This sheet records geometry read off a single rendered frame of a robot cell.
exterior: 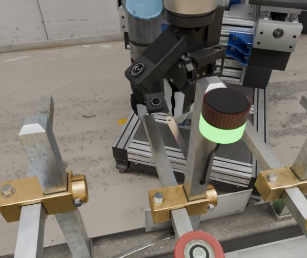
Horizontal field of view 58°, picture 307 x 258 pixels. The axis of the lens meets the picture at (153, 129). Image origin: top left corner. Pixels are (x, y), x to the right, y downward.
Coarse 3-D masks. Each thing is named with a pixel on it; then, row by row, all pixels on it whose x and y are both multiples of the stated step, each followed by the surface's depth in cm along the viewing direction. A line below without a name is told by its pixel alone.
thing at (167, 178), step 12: (144, 120) 75; (156, 132) 71; (156, 144) 68; (156, 156) 65; (156, 168) 65; (168, 168) 62; (168, 180) 60; (180, 216) 54; (180, 228) 52; (192, 228) 52
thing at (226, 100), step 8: (224, 88) 37; (208, 96) 36; (216, 96) 36; (224, 96) 36; (232, 96) 36; (240, 96) 36; (208, 104) 34; (216, 104) 34; (224, 104) 34; (232, 104) 34; (240, 104) 34; (248, 104) 34; (224, 112) 33; (232, 112) 33; (240, 112) 33; (216, 144) 40; (208, 160) 46
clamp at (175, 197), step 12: (156, 192) 56; (168, 192) 56; (180, 192) 56; (156, 204) 54; (168, 204) 54; (180, 204) 54; (192, 204) 55; (204, 204) 56; (216, 204) 57; (156, 216) 55; (168, 216) 56
